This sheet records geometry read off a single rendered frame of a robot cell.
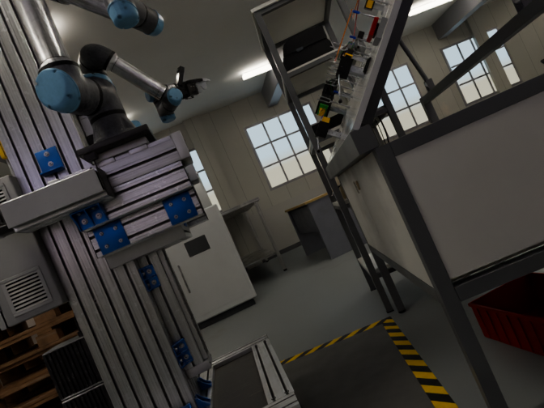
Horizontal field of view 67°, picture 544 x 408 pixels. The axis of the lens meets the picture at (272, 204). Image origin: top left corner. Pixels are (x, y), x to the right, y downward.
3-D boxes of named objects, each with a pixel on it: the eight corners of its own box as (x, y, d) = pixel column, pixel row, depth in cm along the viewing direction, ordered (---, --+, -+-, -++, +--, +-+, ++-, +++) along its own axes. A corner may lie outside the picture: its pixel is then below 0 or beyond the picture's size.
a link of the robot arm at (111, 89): (133, 111, 138) (117, 74, 138) (106, 106, 125) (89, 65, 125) (106, 127, 141) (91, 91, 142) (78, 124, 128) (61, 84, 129)
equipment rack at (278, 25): (386, 314, 224) (250, 10, 228) (368, 290, 284) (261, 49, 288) (473, 278, 220) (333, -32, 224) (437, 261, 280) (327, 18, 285)
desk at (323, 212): (330, 261, 469) (304, 202, 471) (304, 256, 600) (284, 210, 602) (381, 235, 480) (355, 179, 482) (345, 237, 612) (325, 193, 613)
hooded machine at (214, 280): (260, 303, 404) (197, 159, 408) (195, 333, 394) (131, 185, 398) (253, 292, 483) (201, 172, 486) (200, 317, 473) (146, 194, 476)
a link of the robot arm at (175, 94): (90, 27, 180) (188, 90, 198) (87, 42, 189) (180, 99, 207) (77, 45, 175) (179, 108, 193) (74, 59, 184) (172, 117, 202)
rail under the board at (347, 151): (359, 155, 104) (349, 132, 104) (330, 179, 222) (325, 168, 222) (380, 146, 104) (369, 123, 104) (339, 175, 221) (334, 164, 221)
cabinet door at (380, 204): (431, 290, 107) (369, 153, 108) (388, 259, 161) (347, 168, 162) (440, 286, 107) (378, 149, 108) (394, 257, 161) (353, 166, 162)
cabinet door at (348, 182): (389, 259, 162) (349, 168, 163) (367, 244, 216) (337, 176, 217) (394, 257, 162) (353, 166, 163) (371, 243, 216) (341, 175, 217)
